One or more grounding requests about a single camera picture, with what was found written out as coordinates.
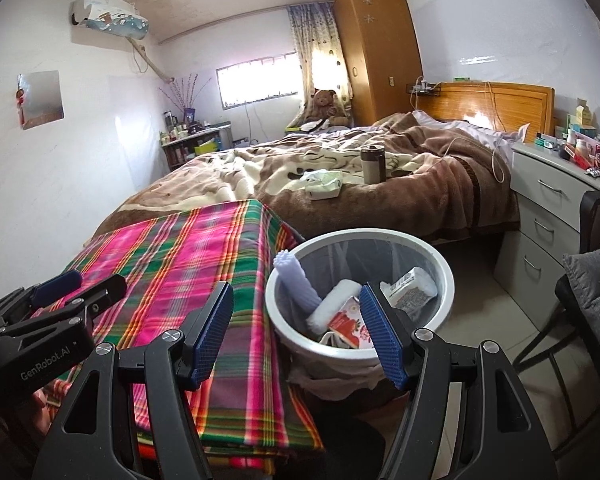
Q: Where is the pink green plaid cloth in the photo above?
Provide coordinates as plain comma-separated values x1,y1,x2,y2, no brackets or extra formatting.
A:
30,199,326,476

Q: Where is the white trash bin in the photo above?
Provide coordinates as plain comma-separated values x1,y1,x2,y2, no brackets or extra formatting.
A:
265,229,456,401

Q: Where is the small printed cardboard box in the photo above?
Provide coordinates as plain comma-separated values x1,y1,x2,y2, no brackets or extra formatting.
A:
325,296,376,350

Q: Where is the black chair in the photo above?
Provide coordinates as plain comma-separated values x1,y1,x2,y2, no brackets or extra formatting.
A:
512,190,600,461

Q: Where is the vase of bare branches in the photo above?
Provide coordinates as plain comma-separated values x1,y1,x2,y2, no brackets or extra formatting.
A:
159,74,201,123

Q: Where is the silver wall sheet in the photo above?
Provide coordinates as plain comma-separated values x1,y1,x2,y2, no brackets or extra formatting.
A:
17,71,65,131

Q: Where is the large lavender foam net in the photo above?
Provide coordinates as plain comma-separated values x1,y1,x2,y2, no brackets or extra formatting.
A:
272,249,323,318

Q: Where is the floral curtain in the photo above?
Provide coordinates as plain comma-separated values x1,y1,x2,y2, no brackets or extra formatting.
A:
286,2,353,116

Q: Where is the white nightstand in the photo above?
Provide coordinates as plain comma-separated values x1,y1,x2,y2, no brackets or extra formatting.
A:
495,137,600,306

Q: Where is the blue white carton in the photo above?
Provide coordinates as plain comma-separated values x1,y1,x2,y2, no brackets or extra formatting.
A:
380,266,438,311

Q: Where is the cluttered side shelf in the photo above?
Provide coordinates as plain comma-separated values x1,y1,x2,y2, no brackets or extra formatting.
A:
161,121,233,171

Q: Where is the grey cushion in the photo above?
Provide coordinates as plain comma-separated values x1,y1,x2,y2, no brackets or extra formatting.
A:
562,247,600,356

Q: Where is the bed with brown blanket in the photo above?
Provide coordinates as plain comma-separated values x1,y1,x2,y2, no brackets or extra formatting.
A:
95,110,521,251

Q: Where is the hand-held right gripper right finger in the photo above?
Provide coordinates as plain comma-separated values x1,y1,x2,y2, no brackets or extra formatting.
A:
359,284,556,480

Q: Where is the tissue pack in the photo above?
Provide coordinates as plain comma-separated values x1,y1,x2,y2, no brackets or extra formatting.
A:
302,170,343,201

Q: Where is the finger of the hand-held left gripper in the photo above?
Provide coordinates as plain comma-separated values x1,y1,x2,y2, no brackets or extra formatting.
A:
27,269,83,307
64,274,128,324

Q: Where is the wooden wardrobe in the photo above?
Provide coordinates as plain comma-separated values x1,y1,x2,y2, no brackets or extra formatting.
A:
334,0,425,121

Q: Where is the brown teddy bear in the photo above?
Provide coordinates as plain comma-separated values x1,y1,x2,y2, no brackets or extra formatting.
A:
302,88,351,128

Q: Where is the white foam sleeve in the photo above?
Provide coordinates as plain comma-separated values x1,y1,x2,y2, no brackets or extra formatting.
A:
306,279,362,333

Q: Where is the wall air conditioner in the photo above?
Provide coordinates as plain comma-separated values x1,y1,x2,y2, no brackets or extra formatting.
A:
70,0,150,41

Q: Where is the wall shelf with chargers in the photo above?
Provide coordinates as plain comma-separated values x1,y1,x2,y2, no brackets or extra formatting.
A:
406,77,441,96

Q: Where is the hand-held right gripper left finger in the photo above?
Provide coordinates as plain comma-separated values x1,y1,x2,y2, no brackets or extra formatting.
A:
45,280,235,480

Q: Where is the wooden headboard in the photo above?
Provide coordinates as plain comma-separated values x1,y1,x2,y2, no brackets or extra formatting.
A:
432,81,556,143

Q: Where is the air conditioner pipe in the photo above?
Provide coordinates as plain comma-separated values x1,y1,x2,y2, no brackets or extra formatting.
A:
130,40,176,83

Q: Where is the window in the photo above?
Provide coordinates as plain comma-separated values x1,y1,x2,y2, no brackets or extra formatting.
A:
215,52,301,110

